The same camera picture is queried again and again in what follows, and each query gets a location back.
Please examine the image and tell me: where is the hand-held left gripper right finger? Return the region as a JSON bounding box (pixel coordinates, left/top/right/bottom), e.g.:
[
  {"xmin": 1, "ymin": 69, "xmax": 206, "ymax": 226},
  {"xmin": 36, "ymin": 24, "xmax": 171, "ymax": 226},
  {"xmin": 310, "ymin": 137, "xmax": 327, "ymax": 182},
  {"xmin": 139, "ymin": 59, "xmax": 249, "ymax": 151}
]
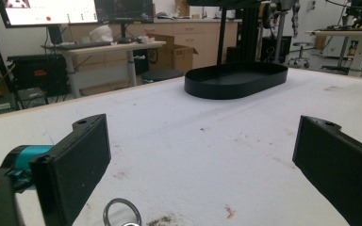
[{"xmin": 291, "ymin": 115, "xmax": 362, "ymax": 226}]

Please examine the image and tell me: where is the black keyboard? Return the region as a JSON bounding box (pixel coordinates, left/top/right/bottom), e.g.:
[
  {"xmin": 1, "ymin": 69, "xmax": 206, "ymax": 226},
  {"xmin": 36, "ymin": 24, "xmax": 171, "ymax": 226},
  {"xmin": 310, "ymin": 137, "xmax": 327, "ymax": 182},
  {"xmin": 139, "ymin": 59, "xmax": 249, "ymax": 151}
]
[{"xmin": 43, "ymin": 40, "xmax": 113, "ymax": 51}]

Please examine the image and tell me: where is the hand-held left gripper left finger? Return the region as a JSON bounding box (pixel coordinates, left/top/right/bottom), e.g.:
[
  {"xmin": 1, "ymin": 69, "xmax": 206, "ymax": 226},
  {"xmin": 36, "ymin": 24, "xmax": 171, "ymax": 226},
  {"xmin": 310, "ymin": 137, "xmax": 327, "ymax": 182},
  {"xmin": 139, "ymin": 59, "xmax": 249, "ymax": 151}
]
[{"xmin": 28, "ymin": 113, "xmax": 112, "ymax": 226}]

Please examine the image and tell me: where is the black hard case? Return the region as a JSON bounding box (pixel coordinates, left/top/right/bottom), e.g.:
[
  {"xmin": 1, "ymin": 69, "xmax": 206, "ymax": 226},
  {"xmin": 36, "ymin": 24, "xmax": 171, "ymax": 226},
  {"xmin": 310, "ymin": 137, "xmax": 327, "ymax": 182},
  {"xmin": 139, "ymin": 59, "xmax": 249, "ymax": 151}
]
[{"xmin": 7, "ymin": 53, "xmax": 71, "ymax": 97}]

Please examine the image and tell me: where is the metal ring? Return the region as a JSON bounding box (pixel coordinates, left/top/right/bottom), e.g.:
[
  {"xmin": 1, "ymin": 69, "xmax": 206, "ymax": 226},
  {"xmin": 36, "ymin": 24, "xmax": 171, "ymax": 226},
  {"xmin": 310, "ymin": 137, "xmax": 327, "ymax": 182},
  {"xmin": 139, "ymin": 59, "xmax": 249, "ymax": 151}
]
[{"xmin": 102, "ymin": 197, "xmax": 142, "ymax": 226}]

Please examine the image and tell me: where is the white work table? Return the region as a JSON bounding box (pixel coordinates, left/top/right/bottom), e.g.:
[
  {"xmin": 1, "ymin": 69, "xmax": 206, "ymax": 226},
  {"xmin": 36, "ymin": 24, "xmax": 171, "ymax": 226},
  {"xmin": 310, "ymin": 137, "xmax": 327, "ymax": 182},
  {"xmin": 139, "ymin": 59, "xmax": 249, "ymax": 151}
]
[{"xmin": 305, "ymin": 28, "xmax": 362, "ymax": 77}]

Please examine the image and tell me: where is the white bag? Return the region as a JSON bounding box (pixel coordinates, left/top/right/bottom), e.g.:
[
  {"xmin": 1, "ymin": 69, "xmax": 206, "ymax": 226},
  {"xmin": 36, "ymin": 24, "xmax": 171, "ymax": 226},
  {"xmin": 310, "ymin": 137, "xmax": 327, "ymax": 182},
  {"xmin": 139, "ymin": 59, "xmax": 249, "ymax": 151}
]
[{"xmin": 89, "ymin": 24, "xmax": 114, "ymax": 43}]

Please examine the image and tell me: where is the wooden cabinet counter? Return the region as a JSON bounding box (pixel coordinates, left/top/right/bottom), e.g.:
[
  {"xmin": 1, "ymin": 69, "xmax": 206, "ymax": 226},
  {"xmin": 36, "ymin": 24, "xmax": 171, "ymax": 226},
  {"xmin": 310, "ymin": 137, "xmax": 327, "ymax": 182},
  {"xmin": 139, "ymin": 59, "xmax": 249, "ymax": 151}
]
[{"xmin": 65, "ymin": 17, "xmax": 243, "ymax": 69}]

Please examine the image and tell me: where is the silver metal stand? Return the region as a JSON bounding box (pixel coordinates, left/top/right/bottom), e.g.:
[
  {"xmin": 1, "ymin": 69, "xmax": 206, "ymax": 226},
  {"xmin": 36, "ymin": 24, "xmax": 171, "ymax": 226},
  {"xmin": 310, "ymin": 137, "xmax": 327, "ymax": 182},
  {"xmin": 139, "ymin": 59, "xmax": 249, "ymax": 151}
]
[{"xmin": 271, "ymin": 0, "xmax": 302, "ymax": 64}]

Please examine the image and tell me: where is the bright monitor screen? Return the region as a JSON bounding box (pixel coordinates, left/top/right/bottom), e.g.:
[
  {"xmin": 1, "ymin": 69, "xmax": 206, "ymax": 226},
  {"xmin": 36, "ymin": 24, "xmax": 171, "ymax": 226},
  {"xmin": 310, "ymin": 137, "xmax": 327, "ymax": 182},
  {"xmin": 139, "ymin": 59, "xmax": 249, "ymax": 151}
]
[{"xmin": 0, "ymin": 0, "xmax": 99, "ymax": 29}]

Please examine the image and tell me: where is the wooden standing desk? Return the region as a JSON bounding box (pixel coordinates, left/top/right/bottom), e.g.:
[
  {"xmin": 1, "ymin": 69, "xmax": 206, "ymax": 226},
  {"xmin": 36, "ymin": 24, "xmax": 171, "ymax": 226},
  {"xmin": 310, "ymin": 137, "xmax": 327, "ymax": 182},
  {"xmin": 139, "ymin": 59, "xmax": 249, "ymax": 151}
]
[{"xmin": 41, "ymin": 40, "xmax": 167, "ymax": 99}]

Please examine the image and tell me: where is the black metal stand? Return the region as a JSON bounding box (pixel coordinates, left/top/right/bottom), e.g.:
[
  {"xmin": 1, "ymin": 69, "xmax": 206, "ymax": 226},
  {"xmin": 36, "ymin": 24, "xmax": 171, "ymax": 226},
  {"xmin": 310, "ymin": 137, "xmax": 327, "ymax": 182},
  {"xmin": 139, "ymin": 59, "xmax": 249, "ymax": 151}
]
[{"xmin": 187, "ymin": 0, "xmax": 262, "ymax": 66}]

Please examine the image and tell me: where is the dark monitor screen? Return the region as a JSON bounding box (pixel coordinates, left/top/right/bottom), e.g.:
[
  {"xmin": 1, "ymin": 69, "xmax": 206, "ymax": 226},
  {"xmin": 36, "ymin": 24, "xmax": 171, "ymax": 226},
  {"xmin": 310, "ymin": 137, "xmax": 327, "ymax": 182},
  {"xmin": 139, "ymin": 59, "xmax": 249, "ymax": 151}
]
[{"xmin": 93, "ymin": 0, "xmax": 156, "ymax": 24}]

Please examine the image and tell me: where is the rolling metal stool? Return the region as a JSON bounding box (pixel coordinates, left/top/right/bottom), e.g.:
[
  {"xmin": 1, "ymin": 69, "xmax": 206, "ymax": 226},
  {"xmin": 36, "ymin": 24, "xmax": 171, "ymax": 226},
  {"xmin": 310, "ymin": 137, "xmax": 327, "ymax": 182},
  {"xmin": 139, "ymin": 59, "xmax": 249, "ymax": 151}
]
[{"xmin": 287, "ymin": 41, "xmax": 316, "ymax": 69}]

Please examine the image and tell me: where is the open cardboard box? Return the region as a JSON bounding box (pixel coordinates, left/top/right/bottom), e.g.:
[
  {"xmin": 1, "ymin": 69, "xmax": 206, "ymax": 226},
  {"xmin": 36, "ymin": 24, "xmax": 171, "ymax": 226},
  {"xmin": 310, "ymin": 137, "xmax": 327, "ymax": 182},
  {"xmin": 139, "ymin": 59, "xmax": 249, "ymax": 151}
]
[{"xmin": 146, "ymin": 33, "xmax": 199, "ymax": 74}]

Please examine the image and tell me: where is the black oval tray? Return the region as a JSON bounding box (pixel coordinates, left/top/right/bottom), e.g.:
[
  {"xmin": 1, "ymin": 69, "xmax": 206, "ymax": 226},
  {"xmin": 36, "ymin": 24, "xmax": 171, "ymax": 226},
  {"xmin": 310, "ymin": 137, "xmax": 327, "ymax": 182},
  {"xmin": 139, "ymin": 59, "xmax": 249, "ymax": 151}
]
[{"xmin": 184, "ymin": 61, "xmax": 289, "ymax": 101}]

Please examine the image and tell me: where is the black round stool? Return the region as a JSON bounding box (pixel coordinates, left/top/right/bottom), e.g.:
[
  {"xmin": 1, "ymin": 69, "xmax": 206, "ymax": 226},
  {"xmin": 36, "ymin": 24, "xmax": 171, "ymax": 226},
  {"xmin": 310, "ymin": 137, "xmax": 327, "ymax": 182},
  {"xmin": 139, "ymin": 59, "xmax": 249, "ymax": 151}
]
[{"xmin": 140, "ymin": 67, "xmax": 185, "ymax": 85}]

